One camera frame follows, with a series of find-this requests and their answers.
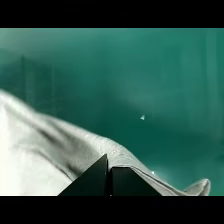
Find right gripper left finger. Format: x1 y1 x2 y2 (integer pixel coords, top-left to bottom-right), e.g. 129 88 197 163
58 153 109 197

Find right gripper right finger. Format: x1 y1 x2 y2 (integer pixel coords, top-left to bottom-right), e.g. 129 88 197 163
110 166 162 197

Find grey T-shirt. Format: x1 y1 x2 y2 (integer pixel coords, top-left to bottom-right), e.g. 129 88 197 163
0 89 212 197

